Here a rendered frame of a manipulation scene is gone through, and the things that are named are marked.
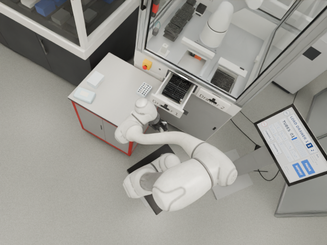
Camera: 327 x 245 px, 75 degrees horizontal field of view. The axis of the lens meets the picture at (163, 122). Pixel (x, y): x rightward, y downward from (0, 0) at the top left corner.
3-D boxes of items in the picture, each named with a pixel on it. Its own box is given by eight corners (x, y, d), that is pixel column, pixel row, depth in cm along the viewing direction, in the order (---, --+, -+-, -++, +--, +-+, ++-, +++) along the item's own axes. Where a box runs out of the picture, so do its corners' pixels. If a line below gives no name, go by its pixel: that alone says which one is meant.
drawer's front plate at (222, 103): (224, 112, 187) (230, 106, 177) (195, 96, 188) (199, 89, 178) (225, 110, 187) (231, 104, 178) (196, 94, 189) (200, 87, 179)
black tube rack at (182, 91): (179, 105, 178) (181, 101, 173) (160, 95, 179) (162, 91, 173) (190, 86, 188) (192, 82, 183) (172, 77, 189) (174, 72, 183)
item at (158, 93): (179, 114, 175) (181, 111, 170) (152, 99, 176) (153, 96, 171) (198, 81, 193) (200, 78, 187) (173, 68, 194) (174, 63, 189)
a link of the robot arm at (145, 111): (151, 104, 134) (136, 119, 133) (141, 90, 121) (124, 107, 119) (162, 113, 128) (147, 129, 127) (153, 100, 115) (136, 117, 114)
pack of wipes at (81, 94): (96, 95, 176) (96, 92, 172) (91, 104, 172) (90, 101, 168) (79, 88, 176) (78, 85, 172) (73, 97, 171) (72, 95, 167)
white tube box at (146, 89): (144, 98, 183) (144, 96, 180) (136, 94, 184) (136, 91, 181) (151, 89, 189) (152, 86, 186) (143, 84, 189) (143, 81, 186)
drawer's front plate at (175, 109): (179, 118, 175) (183, 112, 166) (149, 101, 177) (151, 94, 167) (180, 116, 176) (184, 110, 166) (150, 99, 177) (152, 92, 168)
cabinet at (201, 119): (202, 145, 260) (234, 117, 188) (129, 104, 264) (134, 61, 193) (227, 90, 303) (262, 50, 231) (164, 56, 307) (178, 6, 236)
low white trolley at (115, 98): (129, 159, 236) (134, 135, 168) (81, 131, 239) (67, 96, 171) (154, 119, 262) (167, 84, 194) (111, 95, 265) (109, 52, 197)
